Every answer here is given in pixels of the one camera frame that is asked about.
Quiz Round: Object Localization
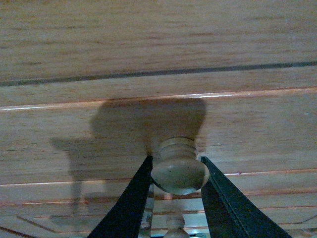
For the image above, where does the wooden bottom drawer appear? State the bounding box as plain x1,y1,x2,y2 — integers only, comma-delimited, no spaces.
0,187,317,238

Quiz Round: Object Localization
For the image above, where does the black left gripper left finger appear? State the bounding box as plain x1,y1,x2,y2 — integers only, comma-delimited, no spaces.
88,156,153,238

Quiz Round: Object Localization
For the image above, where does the wooden top drawer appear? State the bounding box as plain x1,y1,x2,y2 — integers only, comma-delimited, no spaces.
0,61,317,206

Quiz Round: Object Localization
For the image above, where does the wooden nightstand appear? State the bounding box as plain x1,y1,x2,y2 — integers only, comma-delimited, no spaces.
0,0,317,83

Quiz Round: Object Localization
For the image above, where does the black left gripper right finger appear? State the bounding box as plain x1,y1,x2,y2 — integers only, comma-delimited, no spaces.
200,157,290,238

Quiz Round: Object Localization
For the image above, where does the wooden drawer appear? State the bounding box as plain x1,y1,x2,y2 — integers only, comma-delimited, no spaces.
0,61,317,206
0,187,317,238

